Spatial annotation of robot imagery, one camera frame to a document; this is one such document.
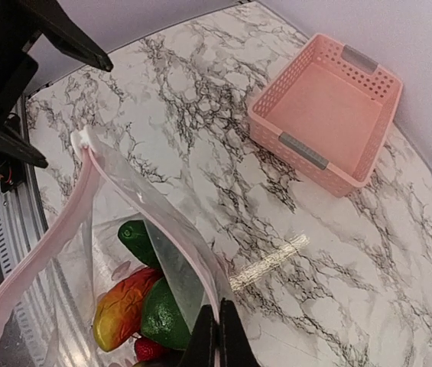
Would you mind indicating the green fake cucumber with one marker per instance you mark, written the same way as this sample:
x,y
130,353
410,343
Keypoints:
x,y
134,236

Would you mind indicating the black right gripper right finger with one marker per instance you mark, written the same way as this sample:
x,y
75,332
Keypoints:
x,y
234,347

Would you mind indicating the pink plastic basket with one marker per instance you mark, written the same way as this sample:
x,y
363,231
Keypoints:
x,y
327,114

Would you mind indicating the clear zip top bag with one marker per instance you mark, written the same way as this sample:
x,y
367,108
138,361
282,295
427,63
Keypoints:
x,y
49,299

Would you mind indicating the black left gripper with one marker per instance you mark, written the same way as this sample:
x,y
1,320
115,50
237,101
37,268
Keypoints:
x,y
21,22

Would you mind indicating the red orange fake mango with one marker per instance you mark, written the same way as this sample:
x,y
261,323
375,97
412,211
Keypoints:
x,y
118,313

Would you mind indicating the fake strawberry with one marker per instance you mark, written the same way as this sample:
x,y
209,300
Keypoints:
x,y
147,350

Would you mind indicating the front aluminium rail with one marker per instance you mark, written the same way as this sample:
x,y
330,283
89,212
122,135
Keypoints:
x,y
22,219

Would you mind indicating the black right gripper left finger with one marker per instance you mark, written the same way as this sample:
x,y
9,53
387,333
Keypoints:
x,y
201,350

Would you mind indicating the green fake avocado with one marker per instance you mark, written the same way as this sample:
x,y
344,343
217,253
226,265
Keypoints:
x,y
162,320

